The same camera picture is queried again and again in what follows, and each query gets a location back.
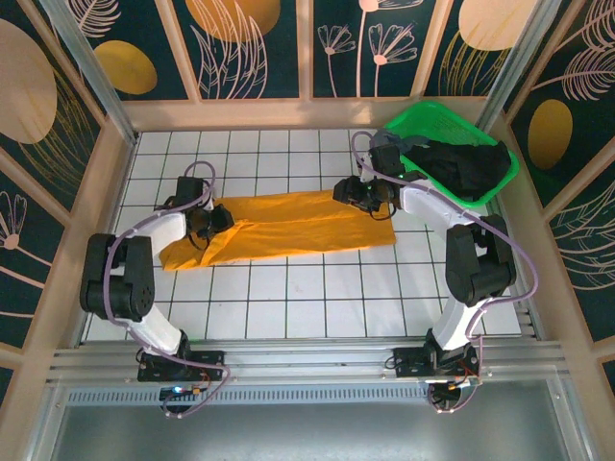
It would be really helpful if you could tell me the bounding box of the orange t-shirt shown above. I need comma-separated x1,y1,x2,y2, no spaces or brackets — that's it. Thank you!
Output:
159,189,398,273

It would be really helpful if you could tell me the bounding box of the grey t-shirt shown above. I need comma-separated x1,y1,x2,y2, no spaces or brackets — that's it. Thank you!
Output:
372,130,431,153

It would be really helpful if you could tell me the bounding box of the black t-shirt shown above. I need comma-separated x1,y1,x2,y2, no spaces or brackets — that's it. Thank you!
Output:
403,141,511,203

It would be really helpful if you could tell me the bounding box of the green plastic basket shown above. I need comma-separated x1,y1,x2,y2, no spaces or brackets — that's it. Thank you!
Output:
382,100,521,208

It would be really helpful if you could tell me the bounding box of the small circuit board with LED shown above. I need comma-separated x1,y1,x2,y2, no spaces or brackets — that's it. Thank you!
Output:
160,385,203,400

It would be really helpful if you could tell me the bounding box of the grey metal sheet panel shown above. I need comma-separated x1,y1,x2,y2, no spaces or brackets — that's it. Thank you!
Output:
28,378,592,461

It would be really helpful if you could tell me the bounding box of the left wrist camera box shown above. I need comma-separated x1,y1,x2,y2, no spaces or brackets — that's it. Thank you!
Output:
173,176,208,207

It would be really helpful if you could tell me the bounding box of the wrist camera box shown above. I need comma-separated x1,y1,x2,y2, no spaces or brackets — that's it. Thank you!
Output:
173,176,208,207
368,143,407,177

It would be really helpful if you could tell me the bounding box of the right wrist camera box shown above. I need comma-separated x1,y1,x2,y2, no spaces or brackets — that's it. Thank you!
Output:
368,143,407,177

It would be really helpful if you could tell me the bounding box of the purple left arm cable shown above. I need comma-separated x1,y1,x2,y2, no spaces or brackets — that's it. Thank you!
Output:
103,161,234,420

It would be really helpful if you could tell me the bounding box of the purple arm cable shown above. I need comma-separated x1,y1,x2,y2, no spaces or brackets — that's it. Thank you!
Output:
350,132,539,414
103,161,234,420

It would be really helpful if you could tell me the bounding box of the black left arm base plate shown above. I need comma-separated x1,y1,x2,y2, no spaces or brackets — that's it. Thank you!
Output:
137,350,227,383

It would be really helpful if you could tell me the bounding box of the long aluminium mounting rail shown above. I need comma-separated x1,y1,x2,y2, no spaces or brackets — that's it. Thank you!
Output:
47,338,571,385

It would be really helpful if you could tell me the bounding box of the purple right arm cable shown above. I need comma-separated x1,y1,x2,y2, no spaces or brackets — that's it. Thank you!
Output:
350,132,539,414

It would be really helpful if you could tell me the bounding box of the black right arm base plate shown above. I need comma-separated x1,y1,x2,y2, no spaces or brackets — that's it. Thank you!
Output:
386,346,481,385

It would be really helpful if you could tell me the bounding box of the slotted metal cable tray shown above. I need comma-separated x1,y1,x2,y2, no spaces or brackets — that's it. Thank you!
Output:
61,387,436,405

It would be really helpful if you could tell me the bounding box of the aluminium frame post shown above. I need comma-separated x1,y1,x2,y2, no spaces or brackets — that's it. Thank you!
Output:
473,0,563,140
40,0,140,145

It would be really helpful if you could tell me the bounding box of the aluminium side rail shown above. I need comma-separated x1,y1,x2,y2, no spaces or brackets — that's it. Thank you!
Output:
484,196,542,340

